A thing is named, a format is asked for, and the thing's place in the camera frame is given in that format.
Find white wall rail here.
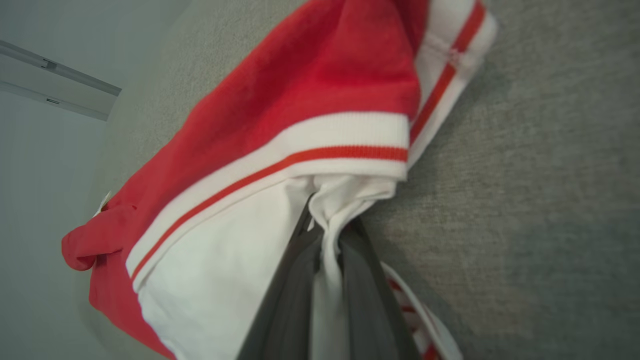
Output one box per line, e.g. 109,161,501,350
0,39,122,122

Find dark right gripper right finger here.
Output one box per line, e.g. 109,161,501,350
338,217,421,360

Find red and white shirt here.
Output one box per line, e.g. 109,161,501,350
61,0,500,360

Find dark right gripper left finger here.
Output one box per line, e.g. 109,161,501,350
237,194,324,360

